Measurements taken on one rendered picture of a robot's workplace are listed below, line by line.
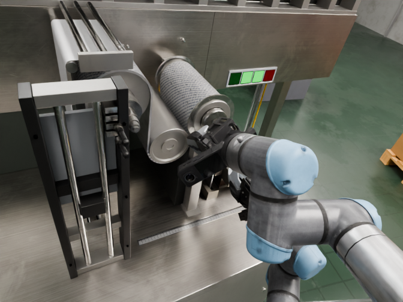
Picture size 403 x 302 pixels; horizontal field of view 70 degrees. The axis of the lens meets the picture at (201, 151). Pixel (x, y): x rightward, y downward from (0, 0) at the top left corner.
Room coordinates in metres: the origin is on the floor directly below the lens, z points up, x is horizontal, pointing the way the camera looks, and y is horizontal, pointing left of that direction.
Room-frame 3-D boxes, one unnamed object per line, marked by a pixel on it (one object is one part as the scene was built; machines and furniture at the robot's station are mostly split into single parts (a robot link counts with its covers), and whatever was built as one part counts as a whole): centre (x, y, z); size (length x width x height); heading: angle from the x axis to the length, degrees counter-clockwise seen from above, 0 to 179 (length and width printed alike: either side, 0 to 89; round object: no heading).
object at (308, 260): (0.41, -0.27, 1.11); 0.11 x 0.08 x 0.09; 34
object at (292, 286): (0.39, -0.27, 1.01); 0.11 x 0.08 x 0.11; 170
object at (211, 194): (0.82, 0.01, 0.92); 0.28 x 0.04 x 0.04; 34
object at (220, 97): (0.68, -0.01, 1.25); 0.15 x 0.01 x 0.15; 124
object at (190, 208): (0.63, 0.00, 1.05); 0.06 x 0.05 x 0.31; 34
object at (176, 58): (0.90, 0.13, 1.25); 0.15 x 0.01 x 0.15; 124
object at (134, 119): (0.48, 0.15, 1.33); 0.06 x 0.03 x 0.03; 34
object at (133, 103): (0.53, 0.18, 1.33); 0.06 x 0.06 x 0.06; 34
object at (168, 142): (0.72, 0.16, 1.17); 0.26 x 0.12 x 0.12; 34
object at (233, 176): (0.62, -0.11, 1.11); 0.09 x 0.03 x 0.06; 34
